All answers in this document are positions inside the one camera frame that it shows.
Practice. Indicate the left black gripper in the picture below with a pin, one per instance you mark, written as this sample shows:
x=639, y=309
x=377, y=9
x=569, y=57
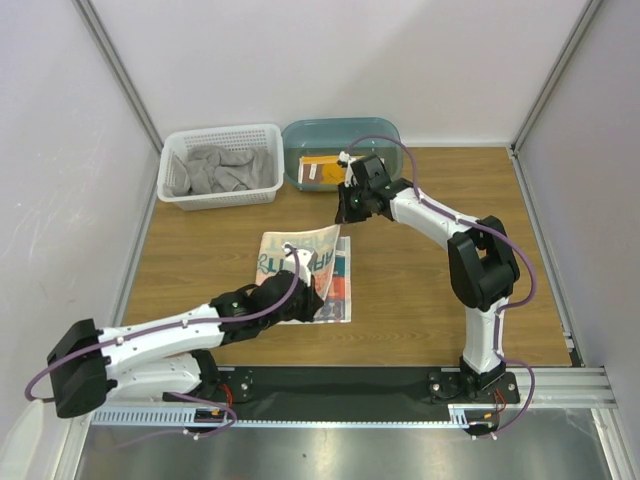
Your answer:
x=312, y=302

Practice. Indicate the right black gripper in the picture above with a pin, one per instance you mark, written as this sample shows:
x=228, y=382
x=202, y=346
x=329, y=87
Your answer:
x=347, y=206

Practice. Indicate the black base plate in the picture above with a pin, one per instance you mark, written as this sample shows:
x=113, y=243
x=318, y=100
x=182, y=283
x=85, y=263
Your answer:
x=349, y=394

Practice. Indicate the yellow brown bear towel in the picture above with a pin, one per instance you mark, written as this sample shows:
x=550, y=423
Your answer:
x=321, y=170

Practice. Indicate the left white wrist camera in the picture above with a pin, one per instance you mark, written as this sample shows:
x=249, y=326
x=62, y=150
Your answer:
x=297, y=261

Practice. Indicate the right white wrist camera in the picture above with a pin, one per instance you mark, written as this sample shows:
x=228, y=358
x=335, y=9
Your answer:
x=345, y=161

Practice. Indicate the grey folded towel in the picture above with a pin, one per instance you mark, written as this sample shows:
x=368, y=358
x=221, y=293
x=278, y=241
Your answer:
x=215, y=170

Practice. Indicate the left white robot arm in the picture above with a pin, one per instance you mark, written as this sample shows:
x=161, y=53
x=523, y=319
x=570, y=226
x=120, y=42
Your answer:
x=171, y=357

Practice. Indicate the orange white lettered towel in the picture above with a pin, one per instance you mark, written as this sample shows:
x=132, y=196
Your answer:
x=331, y=267

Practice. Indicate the white plastic basket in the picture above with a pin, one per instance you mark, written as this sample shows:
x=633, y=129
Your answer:
x=234, y=138

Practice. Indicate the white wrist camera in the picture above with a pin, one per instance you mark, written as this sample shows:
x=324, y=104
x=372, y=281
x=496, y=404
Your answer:
x=345, y=161
x=297, y=261

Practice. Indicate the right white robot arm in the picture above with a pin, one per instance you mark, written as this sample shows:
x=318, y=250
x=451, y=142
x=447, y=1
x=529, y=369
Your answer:
x=482, y=266

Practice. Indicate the aluminium frame rail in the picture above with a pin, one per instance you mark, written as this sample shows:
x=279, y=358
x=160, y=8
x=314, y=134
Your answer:
x=545, y=388

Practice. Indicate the teal plastic tub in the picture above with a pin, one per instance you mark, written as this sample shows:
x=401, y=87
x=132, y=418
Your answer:
x=326, y=137

